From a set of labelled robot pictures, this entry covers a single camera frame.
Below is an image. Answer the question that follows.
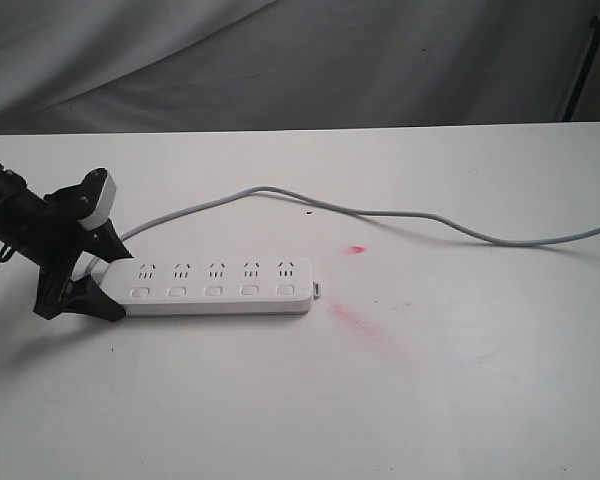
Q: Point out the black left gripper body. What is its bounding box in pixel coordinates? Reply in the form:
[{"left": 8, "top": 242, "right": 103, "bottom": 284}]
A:
[{"left": 34, "top": 185, "right": 88, "bottom": 320}]

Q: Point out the white five-socket power strip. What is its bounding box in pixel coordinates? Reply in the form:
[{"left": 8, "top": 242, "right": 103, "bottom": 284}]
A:
[{"left": 101, "top": 256, "right": 321, "bottom": 317}]

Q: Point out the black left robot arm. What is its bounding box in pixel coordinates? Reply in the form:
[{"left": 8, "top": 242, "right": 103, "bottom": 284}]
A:
[{"left": 0, "top": 163, "right": 131, "bottom": 322}]

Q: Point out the grey backdrop cloth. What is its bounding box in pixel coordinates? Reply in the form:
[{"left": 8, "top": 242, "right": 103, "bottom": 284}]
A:
[{"left": 0, "top": 1, "right": 600, "bottom": 134}]

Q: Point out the black tripod stand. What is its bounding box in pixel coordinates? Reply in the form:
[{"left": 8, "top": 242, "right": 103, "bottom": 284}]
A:
[{"left": 561, "top": 11, "right": 600, "bottom": 122}]

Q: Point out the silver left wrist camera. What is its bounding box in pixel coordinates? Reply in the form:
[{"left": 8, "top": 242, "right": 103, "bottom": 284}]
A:
[{"left": 78, "top": 168, "right": 117, "bottom": 231}]

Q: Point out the white power cord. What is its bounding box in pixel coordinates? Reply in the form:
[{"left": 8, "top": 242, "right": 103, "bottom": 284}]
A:
[{"left": 82, "top": 185, "right": 600, "bottom": 281}]

